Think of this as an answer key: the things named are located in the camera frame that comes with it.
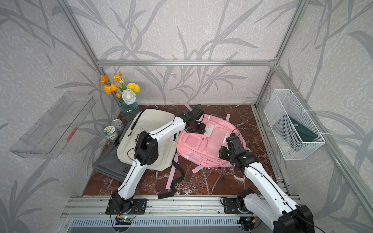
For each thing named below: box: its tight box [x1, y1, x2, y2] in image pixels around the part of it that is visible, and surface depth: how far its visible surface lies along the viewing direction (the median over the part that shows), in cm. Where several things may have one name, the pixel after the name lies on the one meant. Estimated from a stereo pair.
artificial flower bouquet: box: [99, 71, 141, 106], surface depth 84 cm
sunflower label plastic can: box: [102, 125, 119, 141], surface depth 97 cm
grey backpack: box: [92, 119, 134, 183], surface depth 84 cm
